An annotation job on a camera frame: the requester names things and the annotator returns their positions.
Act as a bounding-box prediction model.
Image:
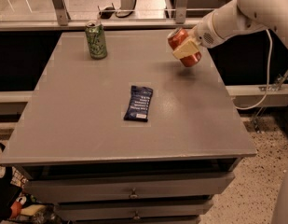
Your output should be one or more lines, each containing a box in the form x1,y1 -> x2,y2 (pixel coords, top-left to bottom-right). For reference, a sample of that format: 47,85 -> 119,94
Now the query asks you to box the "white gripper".
172,10 -> 226,60

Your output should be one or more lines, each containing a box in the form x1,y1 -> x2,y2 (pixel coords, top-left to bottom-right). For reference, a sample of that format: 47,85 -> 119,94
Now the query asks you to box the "red coke can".
167,27 -> 201,67

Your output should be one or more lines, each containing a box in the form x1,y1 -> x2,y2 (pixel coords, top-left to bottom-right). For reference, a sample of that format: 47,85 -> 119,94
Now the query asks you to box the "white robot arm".
172,0 -> 288,59

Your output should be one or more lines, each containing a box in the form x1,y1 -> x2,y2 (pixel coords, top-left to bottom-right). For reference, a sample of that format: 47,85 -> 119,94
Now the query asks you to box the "green soda can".
85,21 -> 107,60

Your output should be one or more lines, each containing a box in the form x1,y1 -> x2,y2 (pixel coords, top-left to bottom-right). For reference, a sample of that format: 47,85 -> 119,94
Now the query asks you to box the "blue snack bar packet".
124,85 -> 153,122

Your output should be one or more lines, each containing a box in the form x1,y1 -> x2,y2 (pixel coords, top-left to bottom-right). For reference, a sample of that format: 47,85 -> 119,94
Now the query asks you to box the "black object behind railing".
98,6 -> 116,20

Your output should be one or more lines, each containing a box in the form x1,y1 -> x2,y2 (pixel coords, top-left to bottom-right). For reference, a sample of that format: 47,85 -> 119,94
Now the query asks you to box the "grey drawer cabinet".
1,30 -> 255,224

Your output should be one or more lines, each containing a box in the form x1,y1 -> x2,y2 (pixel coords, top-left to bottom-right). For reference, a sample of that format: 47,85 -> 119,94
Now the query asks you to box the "top grey drawer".
24,172 -> 235,203

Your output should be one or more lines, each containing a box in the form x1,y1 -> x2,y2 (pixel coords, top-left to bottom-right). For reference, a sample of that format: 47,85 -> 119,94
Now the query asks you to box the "grey drawer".
24,172 -> 235,203
55,200 -> 213,221

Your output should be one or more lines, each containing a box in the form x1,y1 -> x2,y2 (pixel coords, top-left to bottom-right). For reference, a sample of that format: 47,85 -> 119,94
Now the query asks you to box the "penguin plush toy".
0,140 -> 48,224

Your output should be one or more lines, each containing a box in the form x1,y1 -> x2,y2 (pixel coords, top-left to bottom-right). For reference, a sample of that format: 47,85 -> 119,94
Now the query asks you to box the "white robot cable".
235,28 -> 273,112

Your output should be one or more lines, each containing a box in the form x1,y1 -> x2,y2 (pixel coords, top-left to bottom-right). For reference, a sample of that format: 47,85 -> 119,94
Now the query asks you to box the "metal railing frame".
0,0 -> 288,33

